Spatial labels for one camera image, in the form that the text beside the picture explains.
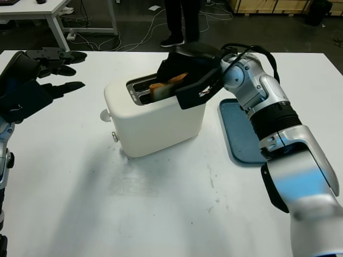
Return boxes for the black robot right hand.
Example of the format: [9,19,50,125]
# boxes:
[156,41,223,90]

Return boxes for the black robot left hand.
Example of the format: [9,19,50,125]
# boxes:
[0,47,88,99]

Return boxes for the browned toast slice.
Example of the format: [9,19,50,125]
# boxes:
[149,72,190,102]

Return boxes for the person in beige jacket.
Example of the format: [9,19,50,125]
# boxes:
[160,0,200,48]

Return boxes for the cream two-slot toaster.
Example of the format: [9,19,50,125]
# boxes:
[103,71,207,158]

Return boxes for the white metal-legged desk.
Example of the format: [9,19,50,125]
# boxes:
[0,0,118,51]

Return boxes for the blue plastic tray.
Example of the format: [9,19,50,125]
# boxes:
[218,98,269,164]

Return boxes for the black bag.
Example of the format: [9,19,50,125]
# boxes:
[305,0,333,26]

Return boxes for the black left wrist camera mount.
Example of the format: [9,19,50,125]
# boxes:
[0,79,54,125]

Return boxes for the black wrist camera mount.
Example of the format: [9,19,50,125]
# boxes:
[0,79,54,125]
[175,68,225,110]

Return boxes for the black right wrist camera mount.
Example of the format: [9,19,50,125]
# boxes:
[175,68,225,110]

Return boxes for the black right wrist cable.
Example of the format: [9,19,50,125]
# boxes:
[220,42,281,84]

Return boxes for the thin white floor cable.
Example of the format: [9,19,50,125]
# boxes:
[76,25,122,51]

